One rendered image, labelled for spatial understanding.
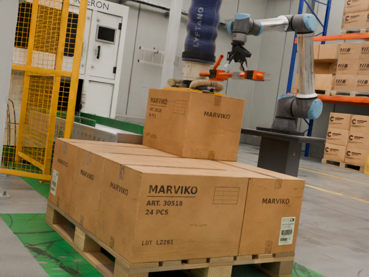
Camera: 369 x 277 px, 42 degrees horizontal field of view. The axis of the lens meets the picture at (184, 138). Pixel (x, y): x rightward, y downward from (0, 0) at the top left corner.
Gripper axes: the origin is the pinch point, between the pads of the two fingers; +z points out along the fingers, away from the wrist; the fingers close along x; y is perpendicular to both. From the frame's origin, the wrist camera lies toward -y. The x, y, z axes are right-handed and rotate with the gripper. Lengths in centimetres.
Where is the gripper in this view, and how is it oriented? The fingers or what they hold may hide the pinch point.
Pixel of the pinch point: (236, 75)
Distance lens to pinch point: 290.8
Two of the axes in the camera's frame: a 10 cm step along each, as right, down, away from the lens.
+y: -5.3, -1.2, 8.4
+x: -8.4, -0.8, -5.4
